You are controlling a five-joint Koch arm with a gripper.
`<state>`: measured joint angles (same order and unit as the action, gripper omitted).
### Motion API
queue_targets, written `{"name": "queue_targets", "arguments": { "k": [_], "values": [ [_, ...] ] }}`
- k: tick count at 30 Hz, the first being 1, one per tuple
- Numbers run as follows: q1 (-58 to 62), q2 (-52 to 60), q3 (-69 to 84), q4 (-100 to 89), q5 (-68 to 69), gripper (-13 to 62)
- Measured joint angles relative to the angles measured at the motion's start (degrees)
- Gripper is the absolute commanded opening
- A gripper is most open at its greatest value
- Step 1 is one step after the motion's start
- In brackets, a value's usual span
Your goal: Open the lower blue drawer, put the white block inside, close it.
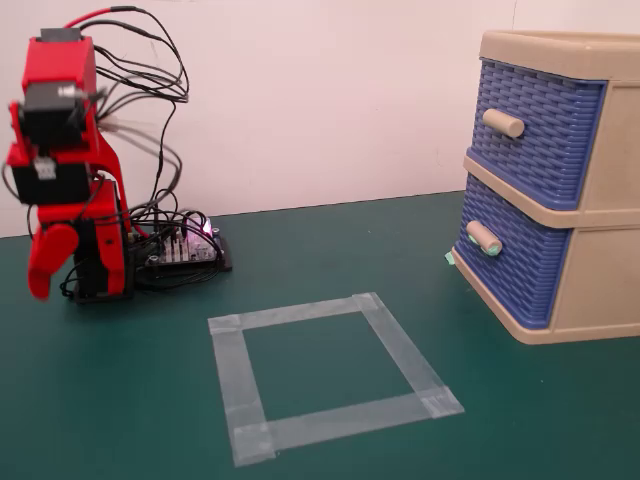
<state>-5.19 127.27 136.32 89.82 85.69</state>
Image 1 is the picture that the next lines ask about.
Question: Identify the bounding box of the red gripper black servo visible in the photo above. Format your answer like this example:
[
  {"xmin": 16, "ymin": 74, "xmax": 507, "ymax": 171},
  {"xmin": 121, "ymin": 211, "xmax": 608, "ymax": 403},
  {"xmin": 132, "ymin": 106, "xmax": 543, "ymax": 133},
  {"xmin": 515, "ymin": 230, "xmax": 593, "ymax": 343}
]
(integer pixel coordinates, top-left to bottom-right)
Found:
[{"xmin": 9, "ymin": 159, "xmax": 96, "ymax": 302}]

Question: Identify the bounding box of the blue woven drawer taped handle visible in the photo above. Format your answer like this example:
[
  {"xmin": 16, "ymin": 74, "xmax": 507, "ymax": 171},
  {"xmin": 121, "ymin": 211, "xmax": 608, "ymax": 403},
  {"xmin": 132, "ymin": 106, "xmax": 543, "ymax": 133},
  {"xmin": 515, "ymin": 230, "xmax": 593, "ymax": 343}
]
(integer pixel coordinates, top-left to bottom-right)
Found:
[{"xmin": 451, "ymin": 174, "xmax": 575, "ymax": 332}]

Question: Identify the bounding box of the beige plastic drawer cabinet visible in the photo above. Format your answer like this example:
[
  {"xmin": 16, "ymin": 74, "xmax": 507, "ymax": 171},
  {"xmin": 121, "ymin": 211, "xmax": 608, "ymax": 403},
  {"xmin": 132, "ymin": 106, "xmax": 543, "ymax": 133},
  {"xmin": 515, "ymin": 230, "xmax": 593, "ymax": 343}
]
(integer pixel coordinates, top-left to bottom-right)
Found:
[{"xmin": 451, "ymin": 28, "xmax": 640, "ymax": 347}]

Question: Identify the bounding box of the controller board on black plate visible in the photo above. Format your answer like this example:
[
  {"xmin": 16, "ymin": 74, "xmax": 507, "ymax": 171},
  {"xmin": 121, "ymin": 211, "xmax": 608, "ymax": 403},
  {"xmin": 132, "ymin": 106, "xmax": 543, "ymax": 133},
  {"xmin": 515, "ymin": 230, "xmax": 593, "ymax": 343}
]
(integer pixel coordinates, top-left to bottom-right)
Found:
[{"xmin": 130, "ymin": 211, "xmax": 235, "ymax": 282}]

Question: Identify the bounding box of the translucent tape strip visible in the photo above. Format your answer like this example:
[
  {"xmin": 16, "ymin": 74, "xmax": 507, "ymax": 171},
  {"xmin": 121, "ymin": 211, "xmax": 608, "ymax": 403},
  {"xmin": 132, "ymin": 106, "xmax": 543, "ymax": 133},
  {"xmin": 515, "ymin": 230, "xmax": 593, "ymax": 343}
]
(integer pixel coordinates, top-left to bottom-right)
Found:
[
  {"xmin": 206, "ymin": 291, "xmax": 387, "ymax": 337},
  {"xmin": 231, "ymin": 389, "xmax": 466, "ymax": 469},
  {"xmin": 206, "ymin": 314, "xmax": 277, "ymax": 469},
  {"xmin": 351, "ymin": 291, "xmax": 466, "ymax": 420}
]

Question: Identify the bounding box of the black servo cable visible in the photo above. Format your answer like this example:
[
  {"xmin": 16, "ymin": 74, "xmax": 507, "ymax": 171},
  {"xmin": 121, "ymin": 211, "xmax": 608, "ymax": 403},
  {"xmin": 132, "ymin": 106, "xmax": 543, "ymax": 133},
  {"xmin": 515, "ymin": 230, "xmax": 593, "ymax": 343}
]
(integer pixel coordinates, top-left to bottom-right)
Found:
[
  {"xmin": 98, "ymin": 8, "xmax": 185, "ymax": 221},
  {"xmin": 92, "ymin": 43, "xmax": 191, "ymax": 105}
]

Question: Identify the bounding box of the red power wire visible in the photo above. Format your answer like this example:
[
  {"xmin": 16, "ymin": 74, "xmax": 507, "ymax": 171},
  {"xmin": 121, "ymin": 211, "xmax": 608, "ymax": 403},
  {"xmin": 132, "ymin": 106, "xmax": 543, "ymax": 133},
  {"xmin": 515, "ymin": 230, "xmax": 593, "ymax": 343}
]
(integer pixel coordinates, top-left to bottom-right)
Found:
[{"xmin": 63, "ymin": 4, "xmax": 137, "ymax": 30}]

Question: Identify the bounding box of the blue woven drawer plain handle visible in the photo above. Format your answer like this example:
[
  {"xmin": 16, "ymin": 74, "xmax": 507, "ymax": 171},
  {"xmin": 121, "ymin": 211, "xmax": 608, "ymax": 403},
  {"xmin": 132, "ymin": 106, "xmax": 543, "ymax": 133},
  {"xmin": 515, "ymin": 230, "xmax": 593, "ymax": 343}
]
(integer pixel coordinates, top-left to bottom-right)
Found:
[{"xmin": 468, "ymin": 56, "xmax": 610, "ymax": 212}]

